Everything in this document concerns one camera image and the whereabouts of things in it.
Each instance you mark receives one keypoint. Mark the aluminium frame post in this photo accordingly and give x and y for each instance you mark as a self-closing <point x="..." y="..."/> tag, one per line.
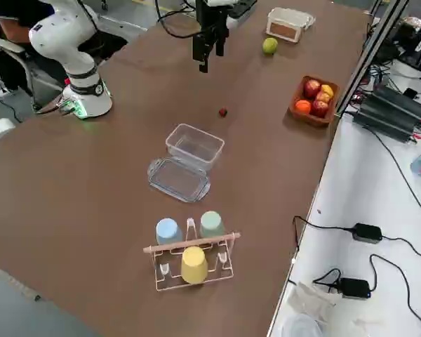
<point x="368" y="52"/>

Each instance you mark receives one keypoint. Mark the brown fruit basket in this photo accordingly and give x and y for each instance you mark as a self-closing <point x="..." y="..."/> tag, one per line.
<point x="298" y="116"/>

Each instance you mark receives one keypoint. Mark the clear plastic box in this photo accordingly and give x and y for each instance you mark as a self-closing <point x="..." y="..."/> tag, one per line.
<point x="196" y="144"/>

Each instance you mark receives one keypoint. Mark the red strawberry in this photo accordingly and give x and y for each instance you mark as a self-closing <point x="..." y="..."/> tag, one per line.
<point x="223" y="112"/>

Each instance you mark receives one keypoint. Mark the white plastic box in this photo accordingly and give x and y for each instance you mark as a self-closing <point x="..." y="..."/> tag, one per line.
<point x="284" y="28"/>

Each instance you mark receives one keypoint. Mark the green cup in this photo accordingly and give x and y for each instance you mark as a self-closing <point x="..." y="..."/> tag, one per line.
<point x="211" y="224"/>

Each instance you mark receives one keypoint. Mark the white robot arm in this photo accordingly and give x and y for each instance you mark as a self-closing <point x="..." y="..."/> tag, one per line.
<point x="61" y="42"/>

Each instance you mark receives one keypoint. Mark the person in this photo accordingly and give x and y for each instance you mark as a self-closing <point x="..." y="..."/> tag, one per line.
<point x="7" y="21"/>

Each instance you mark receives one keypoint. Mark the clear round lid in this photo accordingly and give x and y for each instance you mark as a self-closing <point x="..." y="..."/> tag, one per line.
<point x="300" y="326"/>

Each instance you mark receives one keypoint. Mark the yellow cup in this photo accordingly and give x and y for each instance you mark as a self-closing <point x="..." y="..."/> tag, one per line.
<point x="194" y="265"/>

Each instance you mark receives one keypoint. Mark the small red yellow apple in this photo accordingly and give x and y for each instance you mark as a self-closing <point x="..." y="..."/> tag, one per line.
<point x="323" y="96"/>

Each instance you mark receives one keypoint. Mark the orange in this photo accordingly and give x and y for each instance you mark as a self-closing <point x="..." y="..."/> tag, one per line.
<point x="302" y="107"/>

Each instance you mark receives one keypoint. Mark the white monitor base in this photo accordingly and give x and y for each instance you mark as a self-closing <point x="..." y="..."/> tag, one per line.
<point x="408" y="70"/>

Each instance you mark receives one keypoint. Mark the black oblong device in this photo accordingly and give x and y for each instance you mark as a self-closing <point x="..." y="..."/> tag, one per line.
<point x="242" y="8"/>

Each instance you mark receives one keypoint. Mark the black phone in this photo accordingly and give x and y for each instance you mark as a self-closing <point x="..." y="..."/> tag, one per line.
<point x="410" y="93"/>

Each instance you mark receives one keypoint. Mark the crumpled plastic bag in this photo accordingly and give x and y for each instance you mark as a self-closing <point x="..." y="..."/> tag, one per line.
<point x="312" y="302"/>

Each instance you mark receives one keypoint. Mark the grey office chair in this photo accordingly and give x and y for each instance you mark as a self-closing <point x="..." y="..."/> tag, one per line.
<point x="19" y="59"/>

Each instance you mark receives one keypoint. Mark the yellow lemon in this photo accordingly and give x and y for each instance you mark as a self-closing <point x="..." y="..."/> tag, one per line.
<point x="328" y="89"/>

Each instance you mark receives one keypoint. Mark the clear plastic lid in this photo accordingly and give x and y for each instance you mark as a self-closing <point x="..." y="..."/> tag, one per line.
<point x="177" y="180"/>

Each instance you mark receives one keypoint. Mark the black power supply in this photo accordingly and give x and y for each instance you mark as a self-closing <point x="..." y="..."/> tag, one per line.
<point x="382" y="124"/>
<point x="400" y="102"/>

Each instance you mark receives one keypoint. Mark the black power adapter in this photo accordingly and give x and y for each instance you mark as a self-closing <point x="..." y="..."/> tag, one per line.
<point x="354" y="288"/>
<point x="367" y="233"/>

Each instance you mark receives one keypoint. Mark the blue cup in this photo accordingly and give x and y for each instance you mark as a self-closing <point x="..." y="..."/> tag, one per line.
<point x="168" y="231"/>

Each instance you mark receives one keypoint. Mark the green apple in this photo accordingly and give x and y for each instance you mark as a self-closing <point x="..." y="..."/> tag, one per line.
<point x="270" y="46"/>

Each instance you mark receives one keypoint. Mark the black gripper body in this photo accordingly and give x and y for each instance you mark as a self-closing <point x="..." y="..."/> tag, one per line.
<point x="212" y="15"/>

